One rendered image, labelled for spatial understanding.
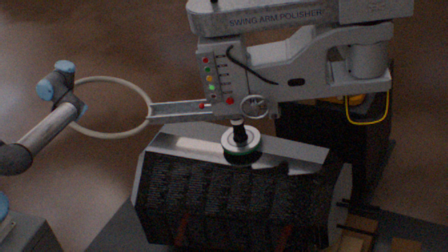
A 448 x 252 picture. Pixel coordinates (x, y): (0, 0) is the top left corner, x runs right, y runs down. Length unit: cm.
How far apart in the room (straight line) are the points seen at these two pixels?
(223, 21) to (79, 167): 239
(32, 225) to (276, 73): 140
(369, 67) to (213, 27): 73
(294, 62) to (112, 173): 217
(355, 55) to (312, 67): 20
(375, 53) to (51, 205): 267
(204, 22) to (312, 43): 49
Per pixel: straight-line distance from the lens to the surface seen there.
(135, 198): 313
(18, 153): 209
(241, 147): 286
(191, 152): 299
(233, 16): 237
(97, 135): 270
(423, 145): 411
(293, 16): 238
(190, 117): 277
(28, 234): 285
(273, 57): 255
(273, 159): 284
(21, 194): 446
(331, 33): 245
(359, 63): 257
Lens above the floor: 275
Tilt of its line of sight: 39 degrees down
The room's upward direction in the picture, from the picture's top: 12 degrees counter-clockwise
